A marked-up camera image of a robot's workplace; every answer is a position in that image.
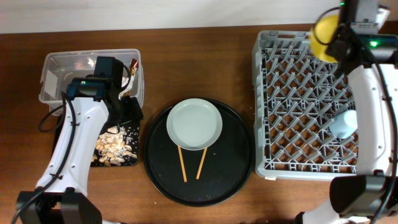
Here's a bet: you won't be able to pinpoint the yellow bowl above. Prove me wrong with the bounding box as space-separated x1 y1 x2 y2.
309 14 338 63

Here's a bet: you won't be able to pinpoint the food scraps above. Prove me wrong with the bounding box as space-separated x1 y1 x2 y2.
91 126 140 167

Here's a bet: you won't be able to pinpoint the brown snack wrapper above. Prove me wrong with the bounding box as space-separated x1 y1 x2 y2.
129 58 139 77

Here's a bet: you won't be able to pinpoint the grey plate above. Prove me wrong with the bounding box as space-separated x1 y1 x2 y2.
166 98 223 151

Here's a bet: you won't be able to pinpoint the wooden chopstick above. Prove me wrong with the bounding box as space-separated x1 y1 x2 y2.
177 146 187 183
196 147 208 180

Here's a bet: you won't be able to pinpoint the blue cup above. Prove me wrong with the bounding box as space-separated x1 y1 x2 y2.
329 110 358 139

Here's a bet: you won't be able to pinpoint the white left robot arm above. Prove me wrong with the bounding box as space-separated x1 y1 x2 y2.
12 75 134 223

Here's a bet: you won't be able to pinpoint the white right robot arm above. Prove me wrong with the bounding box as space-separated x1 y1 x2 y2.
295 22 397 223

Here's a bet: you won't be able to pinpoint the grey dishwasher rack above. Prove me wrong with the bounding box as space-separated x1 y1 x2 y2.
252 30 359 181

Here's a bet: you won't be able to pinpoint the clear plastic waste bin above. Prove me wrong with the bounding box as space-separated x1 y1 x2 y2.
39 49 145 110

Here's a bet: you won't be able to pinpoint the black rectangular tray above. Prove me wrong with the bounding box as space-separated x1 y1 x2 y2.
50 111 141 168

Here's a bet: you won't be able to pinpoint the round black serving tray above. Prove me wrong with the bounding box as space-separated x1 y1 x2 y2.
143 100 254 207

